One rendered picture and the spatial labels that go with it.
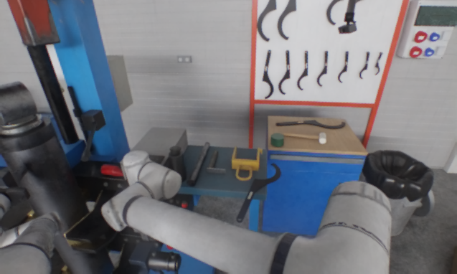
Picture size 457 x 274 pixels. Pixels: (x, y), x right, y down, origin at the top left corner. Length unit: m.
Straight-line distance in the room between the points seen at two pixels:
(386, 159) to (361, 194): 2.12
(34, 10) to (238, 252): 1.13
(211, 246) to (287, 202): 1.71
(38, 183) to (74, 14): 0.79
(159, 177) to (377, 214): 0.58
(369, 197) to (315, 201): 1.67
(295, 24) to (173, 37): 1.33
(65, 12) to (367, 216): 1.42
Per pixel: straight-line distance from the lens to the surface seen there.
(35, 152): 1.24
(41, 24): 1.24
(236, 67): 2.80
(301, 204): 2.18
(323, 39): 2.77
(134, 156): 0.86
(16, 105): 1.20
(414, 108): 3.41
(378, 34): 2.93
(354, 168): 2.02
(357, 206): 0.49
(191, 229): 0.52
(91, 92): 1.50
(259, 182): 1.27
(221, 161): 1.43
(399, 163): 2.67
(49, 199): 1.36
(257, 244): 0.45
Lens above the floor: 1.90
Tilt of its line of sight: 28 degrees down
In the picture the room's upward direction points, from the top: 1 degrees counter-clockwise
